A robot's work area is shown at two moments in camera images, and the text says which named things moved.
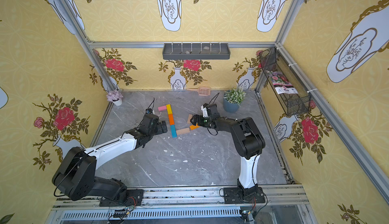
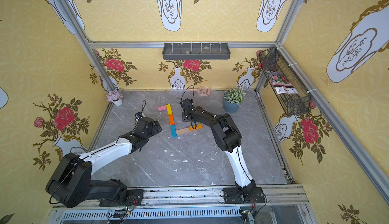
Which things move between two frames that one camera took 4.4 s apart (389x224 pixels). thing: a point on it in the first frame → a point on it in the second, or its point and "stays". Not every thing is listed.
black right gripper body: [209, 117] → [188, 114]
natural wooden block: [183, 131] stays
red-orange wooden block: [171, 119] stays
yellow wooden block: [169, 109] stays
